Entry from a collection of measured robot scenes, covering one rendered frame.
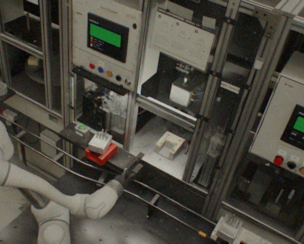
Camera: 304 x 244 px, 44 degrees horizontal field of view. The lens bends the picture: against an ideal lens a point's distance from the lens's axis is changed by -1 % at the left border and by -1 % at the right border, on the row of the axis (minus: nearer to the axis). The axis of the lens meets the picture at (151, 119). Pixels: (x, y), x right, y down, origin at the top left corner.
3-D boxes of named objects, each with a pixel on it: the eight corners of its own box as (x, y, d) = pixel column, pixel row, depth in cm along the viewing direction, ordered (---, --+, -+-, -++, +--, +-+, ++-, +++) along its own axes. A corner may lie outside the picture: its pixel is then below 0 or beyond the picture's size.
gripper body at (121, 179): (122, 194, 188) (132, 183, 195) (124, 183, 183) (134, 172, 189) (110, 187, 191) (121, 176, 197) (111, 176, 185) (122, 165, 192)
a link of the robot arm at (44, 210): (47, 240, 202) (47, 207, 219) (74, 231, 202) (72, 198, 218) (-43, 151, 150) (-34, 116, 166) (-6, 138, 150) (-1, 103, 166)
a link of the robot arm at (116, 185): (118, 191, 178) (125, 183, 182) (103, 182, 181) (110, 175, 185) (117, 203, 184) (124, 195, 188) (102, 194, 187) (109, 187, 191)
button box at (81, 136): (74, 141, 236) (73, 126, 229) (81, 134, 242) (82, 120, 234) (83, 146, 234) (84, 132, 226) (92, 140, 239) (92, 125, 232)
